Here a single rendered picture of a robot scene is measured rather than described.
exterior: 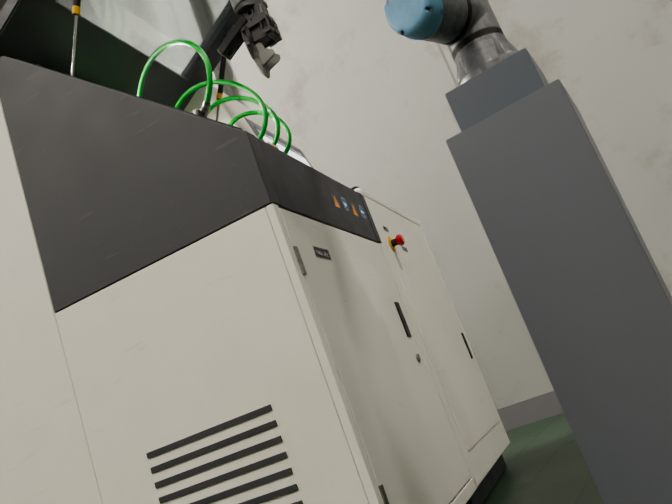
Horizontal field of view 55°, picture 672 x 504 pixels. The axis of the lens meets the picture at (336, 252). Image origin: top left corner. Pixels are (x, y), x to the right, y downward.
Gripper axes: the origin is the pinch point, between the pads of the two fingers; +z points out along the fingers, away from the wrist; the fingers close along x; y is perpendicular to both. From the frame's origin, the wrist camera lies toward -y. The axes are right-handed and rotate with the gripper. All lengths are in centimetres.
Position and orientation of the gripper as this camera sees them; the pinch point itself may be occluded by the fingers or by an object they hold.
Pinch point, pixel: (264, 75)
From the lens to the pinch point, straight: 179.8
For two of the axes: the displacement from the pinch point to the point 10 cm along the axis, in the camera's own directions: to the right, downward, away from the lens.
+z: 3.4, 9.1, -2.3
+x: 3.7, 1.0, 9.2
